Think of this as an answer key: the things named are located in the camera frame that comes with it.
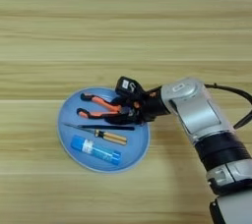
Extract blue glue stick tube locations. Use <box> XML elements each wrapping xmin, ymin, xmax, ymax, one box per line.
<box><xmin>70</xmin><ymin>135</ymin><xmax>123</xmax><ymax>166</ymax></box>

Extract round blue plate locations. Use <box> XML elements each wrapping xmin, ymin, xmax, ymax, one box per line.
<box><xmin>57</xmin><ymin>85</ymin><xmax>152</xmax><ymax>174</ymax></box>

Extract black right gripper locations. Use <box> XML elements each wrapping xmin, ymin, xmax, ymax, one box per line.
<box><xmin>103</xmin><ymin>84</ymin><xmax>172</xmax><ymax>127</ymax></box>

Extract orange black handled pliers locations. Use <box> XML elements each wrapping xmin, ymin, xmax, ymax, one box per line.
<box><xmin>76</xmin><ymin>91</ymin><xmax>133</xmax><ymax>120</ymax></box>

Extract black box with white label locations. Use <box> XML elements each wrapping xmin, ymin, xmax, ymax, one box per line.
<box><xmin>114</xmin><ymin>76</ymin><xmax>146</xmax><ymax>103</ymax></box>

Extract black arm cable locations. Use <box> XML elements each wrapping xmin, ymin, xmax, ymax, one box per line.
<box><xmin>204</xmin><ymin>83</ymin><xmax>252</xmax><ymax>131</ymax></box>

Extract yellow handled screwdriver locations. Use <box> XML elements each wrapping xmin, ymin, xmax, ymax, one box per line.
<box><xmin>78</xmin><ymin>126</ymin><xmax>128</xmax><ymax>146</ymax></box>

